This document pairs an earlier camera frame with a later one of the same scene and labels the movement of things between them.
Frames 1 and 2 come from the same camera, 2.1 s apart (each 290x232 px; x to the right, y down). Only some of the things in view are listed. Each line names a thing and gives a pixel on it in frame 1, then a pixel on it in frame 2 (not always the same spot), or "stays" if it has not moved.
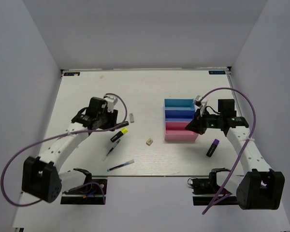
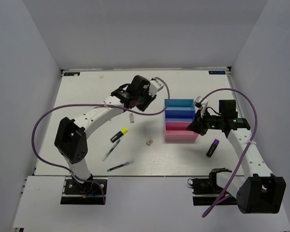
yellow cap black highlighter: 123,131 stays
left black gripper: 112,120 -> 150,99
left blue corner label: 71,74 stays
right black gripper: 196,125 stays
